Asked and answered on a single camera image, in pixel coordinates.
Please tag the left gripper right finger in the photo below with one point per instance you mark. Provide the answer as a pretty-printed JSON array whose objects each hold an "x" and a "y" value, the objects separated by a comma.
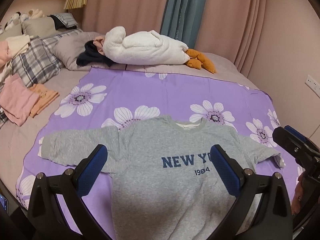
[{"x": 272, "y": 218}]

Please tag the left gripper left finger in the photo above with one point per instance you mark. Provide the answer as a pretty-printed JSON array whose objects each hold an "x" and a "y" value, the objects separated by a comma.
[{"x": 44, "y": 211}]

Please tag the grey New York sweatshirt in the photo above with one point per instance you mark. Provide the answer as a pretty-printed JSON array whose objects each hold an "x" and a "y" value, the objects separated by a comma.
[{"x": 164, "y": 183}]

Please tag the folded orange garment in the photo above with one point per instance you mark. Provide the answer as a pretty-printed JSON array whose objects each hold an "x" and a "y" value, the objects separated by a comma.
[{"x": 46, "y": 97}]

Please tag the folded pink garment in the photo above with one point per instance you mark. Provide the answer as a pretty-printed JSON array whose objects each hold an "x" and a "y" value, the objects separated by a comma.
[{"x": 17, "y": 100}]

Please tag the purple floral bed sheet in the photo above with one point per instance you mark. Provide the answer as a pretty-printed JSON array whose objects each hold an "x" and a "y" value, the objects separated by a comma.
[{"x": 121, "y": 98}]

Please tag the pink curtain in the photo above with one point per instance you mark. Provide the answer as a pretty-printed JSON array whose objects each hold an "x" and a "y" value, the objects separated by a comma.
[{"x": 229, "y": 28}]

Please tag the plaid grey pillow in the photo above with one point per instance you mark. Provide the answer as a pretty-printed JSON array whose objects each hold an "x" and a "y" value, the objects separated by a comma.
[{"x": 38, "y": 64}]

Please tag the dark navy garment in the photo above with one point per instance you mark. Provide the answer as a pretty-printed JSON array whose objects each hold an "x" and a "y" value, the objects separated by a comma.
[{"x": 91, "y": 54}]

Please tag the taupe pillow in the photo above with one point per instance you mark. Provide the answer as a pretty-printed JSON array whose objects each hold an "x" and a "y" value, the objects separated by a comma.
[{"x": 70, "y": 47}]

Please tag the beige cushion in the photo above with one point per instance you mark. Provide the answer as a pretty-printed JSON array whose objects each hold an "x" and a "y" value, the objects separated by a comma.
[{"x": 43, "y": 27}]

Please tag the teal curtain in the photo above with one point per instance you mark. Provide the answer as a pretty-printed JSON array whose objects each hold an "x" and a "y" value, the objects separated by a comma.
[{"x": 182, "y": 19}]

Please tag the striped grey pillow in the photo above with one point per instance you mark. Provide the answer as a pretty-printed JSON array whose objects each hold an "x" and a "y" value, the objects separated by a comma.
[{"x": 64, "y": 20}]

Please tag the white wall power strip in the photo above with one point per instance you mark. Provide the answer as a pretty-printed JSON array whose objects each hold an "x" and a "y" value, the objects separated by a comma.
[{"x": 312, "y": 83}]

